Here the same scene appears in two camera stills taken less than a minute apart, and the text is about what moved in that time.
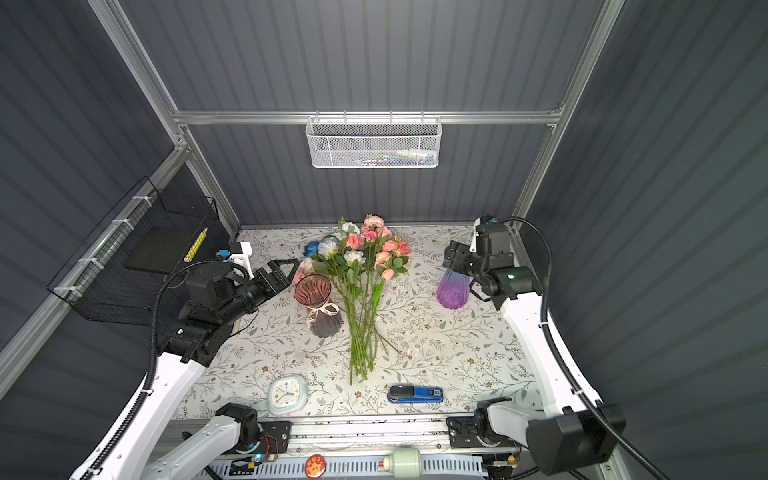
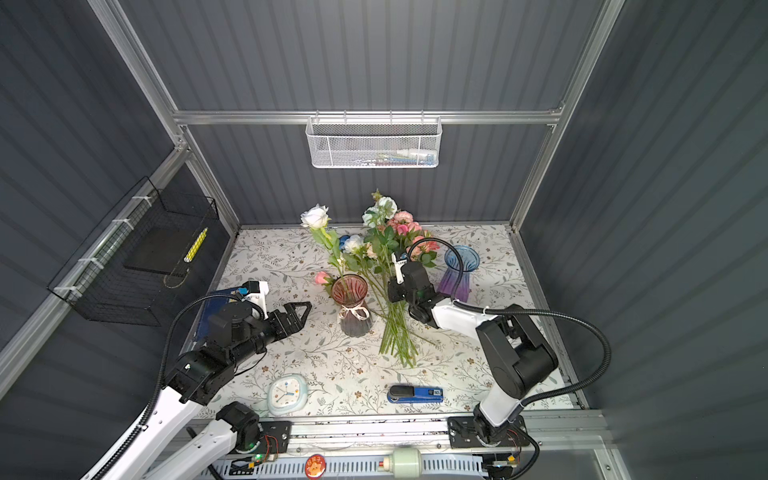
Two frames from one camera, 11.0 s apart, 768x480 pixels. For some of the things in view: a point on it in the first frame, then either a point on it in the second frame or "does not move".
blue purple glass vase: x=454 y=289 does not move
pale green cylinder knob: x=404 y=463 does not move
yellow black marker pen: x=195 y=245 does not move
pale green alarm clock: x=287 y=395 does not move
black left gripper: x=276 y=276 -> x=295 y=323
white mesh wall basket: x=373 y=142 does not move
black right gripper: x=456 y=251 -> x=394 y=295
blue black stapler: x=408 y=393 does not move
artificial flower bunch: x=358 y=262 -> x=387 y=233
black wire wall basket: x=153 y=235 does not move
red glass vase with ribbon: x=324 y=316 -> x=350 y=290
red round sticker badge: x=315 y=466 does not move
